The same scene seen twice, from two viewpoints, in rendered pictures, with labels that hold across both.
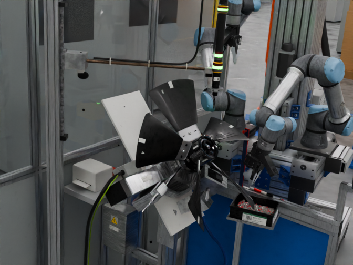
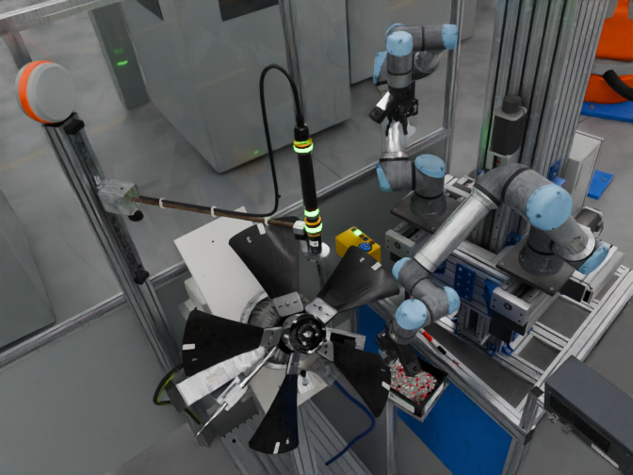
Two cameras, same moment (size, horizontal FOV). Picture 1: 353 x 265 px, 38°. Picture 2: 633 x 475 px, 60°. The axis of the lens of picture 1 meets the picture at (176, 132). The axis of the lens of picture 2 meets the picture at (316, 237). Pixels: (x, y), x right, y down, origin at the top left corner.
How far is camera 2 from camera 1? 1.46 m
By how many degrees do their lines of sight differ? 31
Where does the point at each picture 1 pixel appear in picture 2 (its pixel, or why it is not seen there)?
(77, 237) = not seen: hidden behind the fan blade
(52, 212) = (154, 348)
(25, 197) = (126, 325)
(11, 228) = (117, 356)
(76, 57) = (114, 200)
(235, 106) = (425, 187)
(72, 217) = not seen: hidden behind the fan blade
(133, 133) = (224, 282)
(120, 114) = (202, 256)
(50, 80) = (94, 223)
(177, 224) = not seen: hidden behind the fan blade
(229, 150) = (410, 253)
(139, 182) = (202, 384)
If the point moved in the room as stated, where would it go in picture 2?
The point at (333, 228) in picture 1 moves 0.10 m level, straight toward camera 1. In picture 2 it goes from (518, 434) to (504, 459)
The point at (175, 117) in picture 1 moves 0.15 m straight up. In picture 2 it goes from (267, 279) to (259, 242)
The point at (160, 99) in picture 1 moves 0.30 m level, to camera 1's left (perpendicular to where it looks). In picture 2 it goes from (246, 251) to (160, 236)
